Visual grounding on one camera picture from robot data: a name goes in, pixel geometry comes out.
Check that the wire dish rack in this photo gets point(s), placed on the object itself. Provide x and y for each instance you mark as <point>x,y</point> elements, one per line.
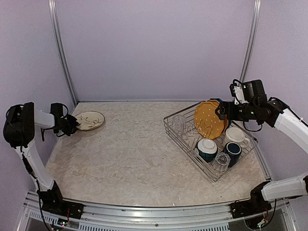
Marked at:
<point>189,141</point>

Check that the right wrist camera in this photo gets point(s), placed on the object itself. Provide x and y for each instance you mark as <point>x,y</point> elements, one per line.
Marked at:
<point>237,93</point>

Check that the blue dotted plate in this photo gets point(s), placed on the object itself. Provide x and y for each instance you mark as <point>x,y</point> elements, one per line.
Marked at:
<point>227,122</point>

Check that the aluminium frame post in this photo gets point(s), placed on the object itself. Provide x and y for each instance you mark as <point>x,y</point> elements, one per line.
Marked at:
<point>60,48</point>
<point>251,39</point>

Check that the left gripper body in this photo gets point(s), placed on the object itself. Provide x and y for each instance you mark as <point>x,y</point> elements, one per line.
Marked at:
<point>67,126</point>

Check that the clear glass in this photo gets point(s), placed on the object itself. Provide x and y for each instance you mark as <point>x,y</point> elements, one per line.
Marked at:
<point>178,124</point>
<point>221,162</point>

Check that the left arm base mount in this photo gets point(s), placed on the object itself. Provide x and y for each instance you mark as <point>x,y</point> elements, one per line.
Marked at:
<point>63,208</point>

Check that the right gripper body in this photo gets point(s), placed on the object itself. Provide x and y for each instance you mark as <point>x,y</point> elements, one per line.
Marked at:
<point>249,112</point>

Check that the clear glass front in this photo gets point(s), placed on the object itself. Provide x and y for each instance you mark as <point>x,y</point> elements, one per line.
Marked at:
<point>221,162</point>

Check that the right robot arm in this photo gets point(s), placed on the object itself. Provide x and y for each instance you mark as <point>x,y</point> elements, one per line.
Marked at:
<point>293,138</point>

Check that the right aluminium frame post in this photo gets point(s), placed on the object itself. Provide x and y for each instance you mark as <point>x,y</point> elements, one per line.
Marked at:
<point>251,39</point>

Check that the yellow dotted plate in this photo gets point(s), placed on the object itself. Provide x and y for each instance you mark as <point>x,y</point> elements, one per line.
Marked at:
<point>207,123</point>

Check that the cream bird pattern plate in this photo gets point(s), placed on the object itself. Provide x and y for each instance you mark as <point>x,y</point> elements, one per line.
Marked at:
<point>89,120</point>

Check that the left aluminium frame post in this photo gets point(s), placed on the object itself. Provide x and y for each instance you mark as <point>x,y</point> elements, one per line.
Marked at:
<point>60,48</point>

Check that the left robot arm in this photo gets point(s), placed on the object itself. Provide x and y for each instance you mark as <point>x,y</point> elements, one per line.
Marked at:
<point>19,132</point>

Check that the dark blue mug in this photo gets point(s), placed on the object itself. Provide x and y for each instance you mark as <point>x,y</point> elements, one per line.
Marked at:
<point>233,150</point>

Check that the teal white bowl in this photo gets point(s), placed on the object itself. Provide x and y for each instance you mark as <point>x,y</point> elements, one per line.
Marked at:
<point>207,149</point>

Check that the white mug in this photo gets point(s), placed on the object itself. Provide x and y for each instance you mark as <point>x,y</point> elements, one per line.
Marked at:
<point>236,135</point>

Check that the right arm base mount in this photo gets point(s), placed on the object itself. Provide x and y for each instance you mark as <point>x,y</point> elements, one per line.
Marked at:
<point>246,208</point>

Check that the front aluminium rail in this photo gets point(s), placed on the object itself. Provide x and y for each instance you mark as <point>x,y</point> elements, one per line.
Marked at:
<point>105,217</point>

